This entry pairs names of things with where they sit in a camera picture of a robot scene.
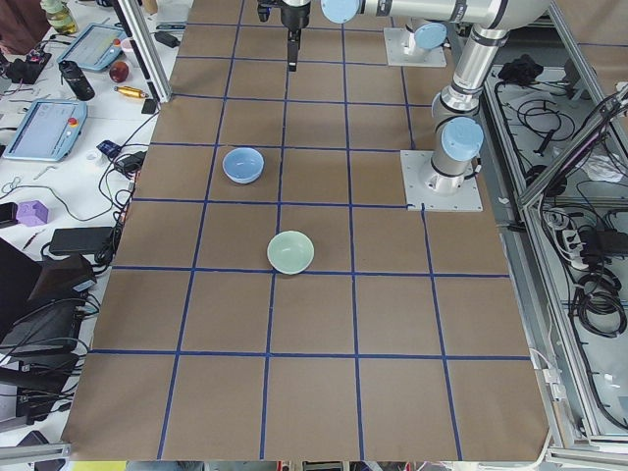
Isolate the near blue teach pendant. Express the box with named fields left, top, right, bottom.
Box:
left=2, top=99, right=88, bottom=162

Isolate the blue ceramic bowl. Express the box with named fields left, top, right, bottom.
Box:
left=222, top=147, right=265, bottom=184

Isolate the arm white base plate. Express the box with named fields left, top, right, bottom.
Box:
left=384, top=24, right=446, bottom=68
left=400, top=150, right=483, bottom=212

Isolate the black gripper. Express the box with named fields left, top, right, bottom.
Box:
left=280, top=0, right=311, bottom=72

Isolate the black water bottle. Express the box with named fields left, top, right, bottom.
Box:
left=59, top=60, right=95, bottom=101

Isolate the red apple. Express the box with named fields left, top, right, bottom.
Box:
left=109, top=61, right=130, bottom=83

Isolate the green ceramic bowl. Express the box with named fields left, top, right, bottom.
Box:
left=267, top=231, right=315, bottom=275

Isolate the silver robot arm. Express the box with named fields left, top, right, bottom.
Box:
left=321, top=0, right=550, bottom=195
left=404, top=18, right=447, bottom=55

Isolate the aluminium frame post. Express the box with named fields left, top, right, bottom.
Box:
left=112, top=0, right=172, bottom=103

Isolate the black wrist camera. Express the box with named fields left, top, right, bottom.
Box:
left=257, top=0, right=273, bottom=23

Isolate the far blue teach pendant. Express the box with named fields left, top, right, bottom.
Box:
left=57, top=23, right=127, bottom=72

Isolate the blue teach pendant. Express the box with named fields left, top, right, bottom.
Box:
left=2, top=99, right=88, bottom=162
left=57, top=23, right=127, bottom=72

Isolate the purple plastic block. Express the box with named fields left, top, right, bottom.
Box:
left=16, top=200, right=49, bottom=227

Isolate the black power adapter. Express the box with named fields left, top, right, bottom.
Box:
left=48, top=227, right=113, bottom=256

